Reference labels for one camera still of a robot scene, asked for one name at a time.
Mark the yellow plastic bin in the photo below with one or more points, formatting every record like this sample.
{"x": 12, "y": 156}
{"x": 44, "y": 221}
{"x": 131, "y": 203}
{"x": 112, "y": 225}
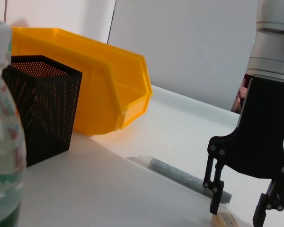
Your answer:
{"x": 104, "y": 78}

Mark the black mesh pen holder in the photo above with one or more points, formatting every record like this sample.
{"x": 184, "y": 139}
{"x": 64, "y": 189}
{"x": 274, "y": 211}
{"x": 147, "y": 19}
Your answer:
{"x": 45, "y": 111}

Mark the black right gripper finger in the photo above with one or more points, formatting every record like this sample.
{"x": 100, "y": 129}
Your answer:
{"x": 215, "y": 189}

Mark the green label water bottle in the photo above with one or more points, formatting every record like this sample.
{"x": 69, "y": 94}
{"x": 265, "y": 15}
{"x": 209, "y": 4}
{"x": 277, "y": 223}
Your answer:
{"x": 3, "y": 142}

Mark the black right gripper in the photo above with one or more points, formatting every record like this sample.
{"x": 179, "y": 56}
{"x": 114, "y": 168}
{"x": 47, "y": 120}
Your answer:
{"x": 265, "y": 130}

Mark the beige eraser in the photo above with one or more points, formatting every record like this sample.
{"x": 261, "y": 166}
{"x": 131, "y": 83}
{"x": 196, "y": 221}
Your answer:
{"x": 224, "y": 218}

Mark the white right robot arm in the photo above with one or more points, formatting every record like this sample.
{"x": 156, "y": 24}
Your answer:
{"x": 272, "y": 47}

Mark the grey marker pen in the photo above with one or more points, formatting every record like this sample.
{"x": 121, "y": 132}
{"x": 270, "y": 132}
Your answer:
{"x": 175, "y": 176}

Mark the person in red clothing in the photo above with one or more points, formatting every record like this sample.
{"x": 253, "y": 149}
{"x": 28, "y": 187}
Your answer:
{"x": 242, "y": 92}

